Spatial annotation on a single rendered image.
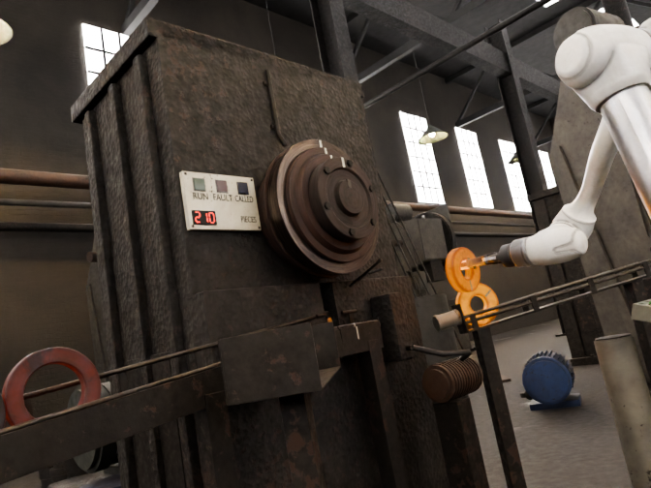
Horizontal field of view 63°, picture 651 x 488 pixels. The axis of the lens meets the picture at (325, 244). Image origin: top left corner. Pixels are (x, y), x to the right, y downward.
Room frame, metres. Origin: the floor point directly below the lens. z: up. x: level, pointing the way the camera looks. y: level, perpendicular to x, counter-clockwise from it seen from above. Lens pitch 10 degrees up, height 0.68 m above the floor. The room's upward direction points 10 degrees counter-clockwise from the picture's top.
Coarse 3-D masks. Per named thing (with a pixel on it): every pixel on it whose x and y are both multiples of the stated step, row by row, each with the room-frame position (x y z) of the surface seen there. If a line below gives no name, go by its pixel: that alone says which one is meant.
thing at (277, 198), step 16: (304, 144) 1.69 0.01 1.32; (288, 160) 1.63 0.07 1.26; (352, 160) 1.85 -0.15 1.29; (272, 176) 1.63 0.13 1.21; (272, 192) 1.61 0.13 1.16; (272, 208) 1.61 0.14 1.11; (288, 208) 1.60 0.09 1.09; (272, 224) 1.63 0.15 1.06; (288, 224) 1.59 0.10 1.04; (288, 240) 1.63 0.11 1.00; (304, 256) 1.63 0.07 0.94; (320, 256) 1.67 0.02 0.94; (368, 256) 1.84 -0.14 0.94; (320, 272) 1.74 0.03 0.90; (336, 272) 1.72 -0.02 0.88
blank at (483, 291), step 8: (480, 288) 1.96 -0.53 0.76; (488, 288) 1.96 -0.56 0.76; (456, 296) 1.97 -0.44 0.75; (464, 296) 1.94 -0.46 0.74; (472, 296) 1.95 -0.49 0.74; (480, 296) 1.97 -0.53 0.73; (488, 296) 1.96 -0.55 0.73; (496, 296) 1.97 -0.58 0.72; (464, 304) 1.94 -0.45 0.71; (488, 304) 1.96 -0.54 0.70; (496, 304) 1.97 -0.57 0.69; (464, 312) 1.94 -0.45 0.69; (472, 312) 1.95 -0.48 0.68; (488, 312) 1.96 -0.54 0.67; (480, 320) 1.95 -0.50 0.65; (488, 320) 1.96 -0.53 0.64
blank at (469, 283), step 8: (456, 248) 1.81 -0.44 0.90; (464, 248) 1.82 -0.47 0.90; (448, 256) 1.79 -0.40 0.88; (456, 256) 1.78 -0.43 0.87; (464, 256) 1.81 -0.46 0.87; (472, 256) 1.84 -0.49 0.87; (448, 264) 1.78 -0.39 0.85; (456, 264) 1.78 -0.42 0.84; (448, 272) 1.78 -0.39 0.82; (456, 272) 1.77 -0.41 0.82; (472, 272) 1.84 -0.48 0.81; (456, 280) 1.77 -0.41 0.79; (464, 280) 1.80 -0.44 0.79; (472, 280) 1.83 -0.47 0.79; (456, 288) 1.80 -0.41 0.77; (464, 288) 1.79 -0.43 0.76; (472, 288) 1.82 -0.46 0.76
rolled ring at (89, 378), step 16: (48, 352) 1.11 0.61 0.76; (64, 352) 1.13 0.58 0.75; (80, 352) 1.16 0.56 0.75; (16, 368) 1.06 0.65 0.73; (32, 368) 1.08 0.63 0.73; (80, 368) 1.15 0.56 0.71; (16, 384) 1.06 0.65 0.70; (80, 384) 1.17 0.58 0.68; (96, 384) 1.17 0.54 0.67; (16, 400) 1.06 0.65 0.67; (80, 400) 1.16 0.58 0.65; (16, 416) 1.06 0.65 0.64; (32, 416) 1.08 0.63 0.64
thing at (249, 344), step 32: (224, 352) 1.13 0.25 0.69; (256, 352) 1.12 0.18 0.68; (288, 352) 1.11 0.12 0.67; (320, 352) 1.36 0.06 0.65; (224, 384) 1.13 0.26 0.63; (256, 384) 1.12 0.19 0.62; (288, 384) 1.11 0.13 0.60; (320, 384) 1.10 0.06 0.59; (288, 416) 1.24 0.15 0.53; (288, 448) 1.24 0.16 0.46; (320, 480) 1.25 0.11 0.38
